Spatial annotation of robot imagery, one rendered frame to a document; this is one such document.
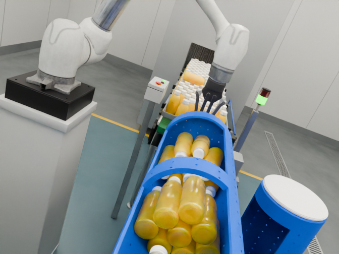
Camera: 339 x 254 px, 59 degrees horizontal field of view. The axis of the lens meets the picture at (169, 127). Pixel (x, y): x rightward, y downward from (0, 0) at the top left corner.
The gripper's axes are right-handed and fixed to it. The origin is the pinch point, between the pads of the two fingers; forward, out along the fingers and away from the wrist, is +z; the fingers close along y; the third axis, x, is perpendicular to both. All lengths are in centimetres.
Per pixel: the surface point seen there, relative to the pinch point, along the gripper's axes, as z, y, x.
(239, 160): 30, -35, -49
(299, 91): 39, -189, -461
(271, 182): 12.3, -38.0, 0.6
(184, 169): -6, 3, 50
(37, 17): 62, 277, -363
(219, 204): 12.4, -14.2, 30.8
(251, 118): 11, -37, -77
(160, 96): 11, 23, -51
